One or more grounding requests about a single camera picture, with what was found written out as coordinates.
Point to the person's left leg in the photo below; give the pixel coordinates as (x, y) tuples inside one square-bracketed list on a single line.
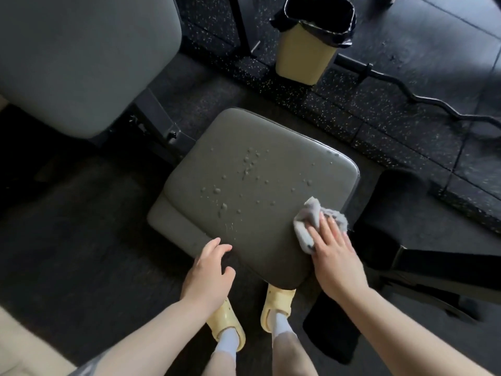
[(219, 366)]

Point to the light grey seat base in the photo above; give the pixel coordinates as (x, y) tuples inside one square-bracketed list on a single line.
[(168, 227)]

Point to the person's leg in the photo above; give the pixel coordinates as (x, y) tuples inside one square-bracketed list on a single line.
[(219, 366), (293, 356)]

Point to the person's left hand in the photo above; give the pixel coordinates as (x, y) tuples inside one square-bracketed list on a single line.
[(205, 278)]

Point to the grey backrest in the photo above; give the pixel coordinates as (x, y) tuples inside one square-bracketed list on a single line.
[(78, 62)]

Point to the black curl barbell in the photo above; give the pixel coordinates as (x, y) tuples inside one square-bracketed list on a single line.
[(415, 98)]

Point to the white right sock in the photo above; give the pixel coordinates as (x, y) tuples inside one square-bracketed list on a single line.
[(280, 325)]

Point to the yellow right shoe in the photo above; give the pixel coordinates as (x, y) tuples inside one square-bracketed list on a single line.
[(280, 299)]

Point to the white left sock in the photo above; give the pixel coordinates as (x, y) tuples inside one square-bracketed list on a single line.
[(229, 342)]

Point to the yellow left shoe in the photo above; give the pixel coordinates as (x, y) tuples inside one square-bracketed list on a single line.
[(223, 317)]

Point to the person's right leg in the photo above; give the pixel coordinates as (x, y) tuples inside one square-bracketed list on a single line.
[(293, 356)]

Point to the grey microfibre cloth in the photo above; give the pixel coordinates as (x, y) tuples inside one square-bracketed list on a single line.
[(307, 215)]

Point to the person's right forearm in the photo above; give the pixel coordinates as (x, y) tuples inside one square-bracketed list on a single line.
[(391, 336)]

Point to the person's left forearm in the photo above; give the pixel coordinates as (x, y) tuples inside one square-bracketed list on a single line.
[(156, 340)]

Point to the white sock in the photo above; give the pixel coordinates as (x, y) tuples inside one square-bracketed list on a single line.
[(229, 342), (280, 325)]

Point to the person's right hand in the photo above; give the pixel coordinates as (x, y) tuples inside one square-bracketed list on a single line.
[(336, 262)]

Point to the grey seat cushion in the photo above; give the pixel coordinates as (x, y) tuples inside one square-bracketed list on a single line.
[(254, 223)]

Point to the yellow shoe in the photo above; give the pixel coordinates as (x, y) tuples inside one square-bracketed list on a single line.
[(280, 299), (223, 317)]

